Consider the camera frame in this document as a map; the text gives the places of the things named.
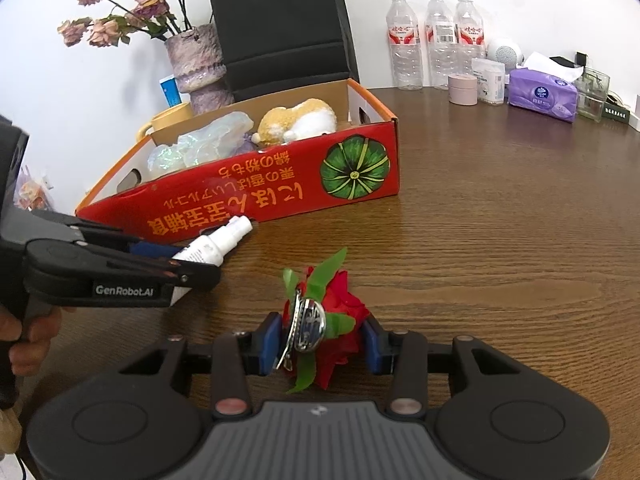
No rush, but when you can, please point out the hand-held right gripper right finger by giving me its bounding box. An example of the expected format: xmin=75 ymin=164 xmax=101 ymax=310
xmin=361 ymin=316 xmax=523 ymax=419

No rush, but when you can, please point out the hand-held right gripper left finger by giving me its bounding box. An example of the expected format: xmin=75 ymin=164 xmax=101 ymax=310
xmin=117 ymin=311 xmax=286 ymax=419

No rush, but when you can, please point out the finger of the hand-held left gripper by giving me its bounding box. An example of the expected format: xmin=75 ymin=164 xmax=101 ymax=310
xmin=24 ymin=239 xmax=222 ymax=309
xmin=30 ymin=210 xmax=187 ymax=262

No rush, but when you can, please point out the silver hair clip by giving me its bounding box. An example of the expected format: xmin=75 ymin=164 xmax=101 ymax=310
xmin=277 ymin=284 xmax=329 ymax=372

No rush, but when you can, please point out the red artificial flower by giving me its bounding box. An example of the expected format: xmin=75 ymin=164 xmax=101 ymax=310
xmin=281 ymin=247 xmax=374 ymax=395

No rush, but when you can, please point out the white spray bottle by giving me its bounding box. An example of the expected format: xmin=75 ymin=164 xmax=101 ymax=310
xmin=169 ymin=215 xmax=257 ymax=307

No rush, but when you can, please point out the red cardboard box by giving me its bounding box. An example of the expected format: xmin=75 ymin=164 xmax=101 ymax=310
xmin=75 ymin=78 xmax=401 ymax=247

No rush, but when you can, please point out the wooden desktop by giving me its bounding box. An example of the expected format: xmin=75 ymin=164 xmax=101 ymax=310
xmin=15 ymin=84 xmax=640 ymax=480

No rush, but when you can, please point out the person's left hand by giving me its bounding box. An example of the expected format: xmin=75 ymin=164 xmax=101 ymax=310
xmin=0 ymin=305 xmax=63 ymax=377

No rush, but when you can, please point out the floral patterned packet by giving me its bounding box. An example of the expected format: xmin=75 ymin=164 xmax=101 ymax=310
xmin=14 ymin=164 xmax=57 ymax=212

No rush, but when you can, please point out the yellow mug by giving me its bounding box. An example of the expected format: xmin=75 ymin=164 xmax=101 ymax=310
xmin=137 ymin=102 xmax=195 ymax=142

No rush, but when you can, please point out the iridescent plastic bag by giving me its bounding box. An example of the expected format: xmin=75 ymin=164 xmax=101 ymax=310
xmin=147 ymin=111 xmax=256 ymax=181

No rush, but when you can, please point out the blue and white tube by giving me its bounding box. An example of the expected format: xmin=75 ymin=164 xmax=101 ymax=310
xmin=159 ymin=75 xmax=184 ymax=109

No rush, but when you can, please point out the purple textured vase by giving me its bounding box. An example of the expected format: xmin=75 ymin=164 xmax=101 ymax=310
xmin=164 ymin=24 xmax=235 ymax=116

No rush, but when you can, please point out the yellow and white plush toy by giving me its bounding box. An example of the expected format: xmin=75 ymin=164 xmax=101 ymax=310
xmin=251 ymin=98 xmax=337 ymax=147

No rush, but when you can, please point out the pink round jar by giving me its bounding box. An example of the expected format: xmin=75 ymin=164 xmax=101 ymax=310
xmin=448 ymin=74 xmax=480 ymax=107

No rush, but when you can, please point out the black paper bag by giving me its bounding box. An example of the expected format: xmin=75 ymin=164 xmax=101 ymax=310
xmin=207 ymin=0 xmax=361 ymax=104

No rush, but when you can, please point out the clear cotton swab box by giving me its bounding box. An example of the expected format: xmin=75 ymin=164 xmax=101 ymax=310
xmin=471 ymin=57 xmax=507 ymax=106

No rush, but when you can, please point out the purple tissue pack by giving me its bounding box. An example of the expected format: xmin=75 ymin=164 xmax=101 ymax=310
xmin=507 ymin=51 xmax=584 ymax=125

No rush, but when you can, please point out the clear water bottle red label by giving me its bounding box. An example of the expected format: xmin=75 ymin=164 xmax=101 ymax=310
xmin=454 ymin=0 xmax=487 ymax=62
xmin=387 ymin=0 xmax=425 ymax=92

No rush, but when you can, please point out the clear water bottle white label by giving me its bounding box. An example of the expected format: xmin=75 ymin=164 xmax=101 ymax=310
xmin=424 ymin=0 xmax=459 ymax=91

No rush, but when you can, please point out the white round device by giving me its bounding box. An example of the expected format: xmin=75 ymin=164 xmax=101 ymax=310
xmin=486 ymin=37 xmax=525 ymax=74

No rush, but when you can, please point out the square glass container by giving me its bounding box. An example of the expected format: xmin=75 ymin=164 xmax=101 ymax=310
xmin=574 ymin=67 xmax=611 ymax=124

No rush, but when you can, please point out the black device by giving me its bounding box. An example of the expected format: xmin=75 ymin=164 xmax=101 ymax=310
xmin=549 ymin=51 xmax=590 ymax=69

